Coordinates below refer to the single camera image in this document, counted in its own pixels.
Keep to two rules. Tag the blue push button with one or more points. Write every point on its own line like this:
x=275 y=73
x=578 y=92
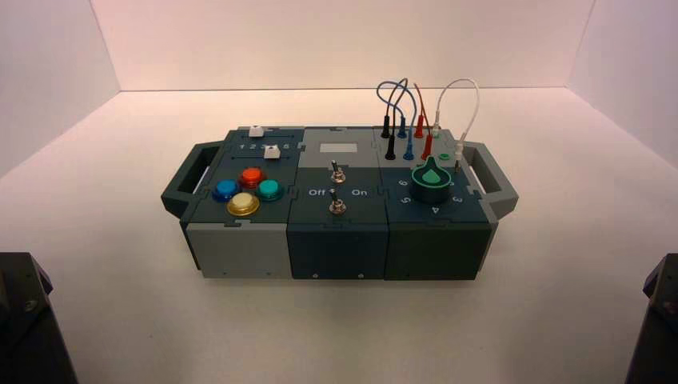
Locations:
x=226 y=189

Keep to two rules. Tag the red push button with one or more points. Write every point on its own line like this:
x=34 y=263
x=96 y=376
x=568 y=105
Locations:
x=252 y=176

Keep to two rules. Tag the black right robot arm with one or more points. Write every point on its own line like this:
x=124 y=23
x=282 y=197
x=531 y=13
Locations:
x=659 y=339

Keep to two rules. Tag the metal toggle switch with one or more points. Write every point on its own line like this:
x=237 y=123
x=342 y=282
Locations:
x=337 y=205
x=336 y=175

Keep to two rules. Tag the green rotary knob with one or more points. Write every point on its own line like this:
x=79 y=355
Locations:
x=430 y=185

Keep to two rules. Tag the grey and teal task box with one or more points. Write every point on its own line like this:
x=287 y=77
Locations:
x=339 y=244

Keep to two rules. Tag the yellow push button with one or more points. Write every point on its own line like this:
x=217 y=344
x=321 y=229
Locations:
x=243 y=203

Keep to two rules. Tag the teal push button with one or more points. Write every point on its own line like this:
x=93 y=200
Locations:
x=269 y=188

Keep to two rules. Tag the white slider knob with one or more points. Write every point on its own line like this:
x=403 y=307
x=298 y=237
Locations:
x=271 y=152
x=256 y=131

